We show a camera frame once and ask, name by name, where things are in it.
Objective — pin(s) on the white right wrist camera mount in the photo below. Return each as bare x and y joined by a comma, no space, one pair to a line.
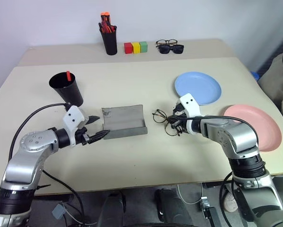
191,105

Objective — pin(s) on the white shoe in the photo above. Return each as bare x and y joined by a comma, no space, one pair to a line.
231,202

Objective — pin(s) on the yellow cube block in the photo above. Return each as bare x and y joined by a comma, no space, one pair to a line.
136,48

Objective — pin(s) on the small grey box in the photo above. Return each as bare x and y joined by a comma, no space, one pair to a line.
58,211

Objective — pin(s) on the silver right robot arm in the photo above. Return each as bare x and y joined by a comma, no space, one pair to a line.
241,139

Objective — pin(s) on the orange-capped black marker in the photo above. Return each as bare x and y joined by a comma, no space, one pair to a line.
105,17

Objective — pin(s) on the grey open glasses case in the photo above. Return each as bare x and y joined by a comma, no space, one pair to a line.
125,123

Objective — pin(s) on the brown-framed clear glasses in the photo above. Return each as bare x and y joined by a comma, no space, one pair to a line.
169,41

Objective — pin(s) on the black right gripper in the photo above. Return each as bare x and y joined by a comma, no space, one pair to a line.
183,123

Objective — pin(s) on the person in beige top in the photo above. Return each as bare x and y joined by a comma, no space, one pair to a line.
277,80

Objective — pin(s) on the red cube block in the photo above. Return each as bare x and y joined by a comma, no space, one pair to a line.
128,48

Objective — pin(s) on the blue plate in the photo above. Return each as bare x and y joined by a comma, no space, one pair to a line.
199,86

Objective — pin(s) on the black sunglasses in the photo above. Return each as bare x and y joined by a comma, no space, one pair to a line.
171,49

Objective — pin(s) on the tall black pen holder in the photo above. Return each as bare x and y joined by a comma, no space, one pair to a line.
110,43

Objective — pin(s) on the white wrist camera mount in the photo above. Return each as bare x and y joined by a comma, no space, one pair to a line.
71,117
191,105

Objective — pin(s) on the thin black round-framed glasses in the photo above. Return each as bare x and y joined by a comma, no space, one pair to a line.
158,116

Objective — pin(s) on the wide black plastic cup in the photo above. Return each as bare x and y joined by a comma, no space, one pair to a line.
70,93

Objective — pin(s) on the black bar with metal clamp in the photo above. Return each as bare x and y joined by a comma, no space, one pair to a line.
210,216

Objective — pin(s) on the green cube block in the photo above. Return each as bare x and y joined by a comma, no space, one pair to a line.
144,47

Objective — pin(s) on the dark rounded shape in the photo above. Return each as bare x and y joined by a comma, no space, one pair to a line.
172,208
113,210

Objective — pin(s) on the red marker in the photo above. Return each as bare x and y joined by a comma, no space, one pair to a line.
68,75
105,27
112,28

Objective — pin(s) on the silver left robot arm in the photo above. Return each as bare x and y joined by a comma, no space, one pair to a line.
25,163

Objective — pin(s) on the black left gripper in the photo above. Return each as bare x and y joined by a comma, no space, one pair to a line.
82,137

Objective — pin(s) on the small blue object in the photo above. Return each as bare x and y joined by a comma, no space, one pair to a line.
255,76

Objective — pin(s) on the pink plate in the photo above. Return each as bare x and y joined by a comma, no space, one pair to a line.
262,127

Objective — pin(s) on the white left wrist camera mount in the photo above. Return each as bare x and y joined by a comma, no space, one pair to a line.
71,117

